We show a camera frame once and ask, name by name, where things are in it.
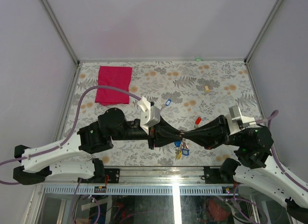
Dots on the pink folded cloth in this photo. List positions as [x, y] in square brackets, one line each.
[114, 76]

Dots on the metal front rail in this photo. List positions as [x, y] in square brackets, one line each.
[149, 181]

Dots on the loose red tag key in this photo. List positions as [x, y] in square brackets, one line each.
[197, 122]

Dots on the grey keyring with yellow handle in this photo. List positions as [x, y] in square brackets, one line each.
[183, 145]

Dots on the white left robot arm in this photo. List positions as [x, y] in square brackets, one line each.
[51, 161]

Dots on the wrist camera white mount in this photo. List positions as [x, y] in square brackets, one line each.
[236, 121]
[150, 114]

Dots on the blue tag key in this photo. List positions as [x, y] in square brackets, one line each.
[165, 104]
[177, 143]
[185, 152]

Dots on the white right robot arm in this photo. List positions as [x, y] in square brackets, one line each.
[256, 164]

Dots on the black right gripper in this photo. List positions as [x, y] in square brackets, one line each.
[211, 134]

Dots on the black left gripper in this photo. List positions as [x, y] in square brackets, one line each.
[162, 134]

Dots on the aluminium enclosure frame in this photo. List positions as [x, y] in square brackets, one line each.
[183, 83]

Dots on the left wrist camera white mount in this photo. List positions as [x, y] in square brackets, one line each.
[150, 114]

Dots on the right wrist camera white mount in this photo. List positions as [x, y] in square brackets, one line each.
[236, 121]

